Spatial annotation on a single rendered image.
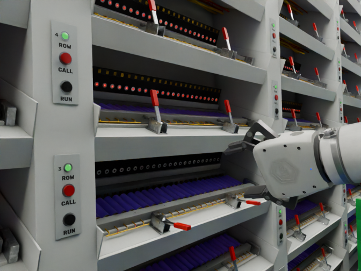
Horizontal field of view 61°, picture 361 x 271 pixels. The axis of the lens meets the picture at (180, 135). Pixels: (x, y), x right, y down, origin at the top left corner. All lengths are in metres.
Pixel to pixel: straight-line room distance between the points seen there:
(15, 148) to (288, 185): 0.41
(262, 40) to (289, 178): 0.60
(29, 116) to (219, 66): 0.48
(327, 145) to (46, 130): 0.40
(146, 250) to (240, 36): 0.74
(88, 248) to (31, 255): 0.08
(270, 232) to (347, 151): 0.60
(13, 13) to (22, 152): 0.19
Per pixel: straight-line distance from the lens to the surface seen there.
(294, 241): 1.23
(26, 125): 0.49
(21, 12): 0.51
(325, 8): 1.65
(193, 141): 0.68
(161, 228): 0.63
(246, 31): 1.06
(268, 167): 0.52
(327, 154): 0.47
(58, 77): 0.49
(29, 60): 0.49
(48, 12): 0.51
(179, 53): 0.68
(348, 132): 0.47
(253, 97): 1.01
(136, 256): 0.60
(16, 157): 0.47
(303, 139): 0.49
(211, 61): 0.76
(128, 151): 0.56
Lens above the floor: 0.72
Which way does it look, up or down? 1 degrees up
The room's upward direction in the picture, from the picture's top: 2 degrees counter-clockwise
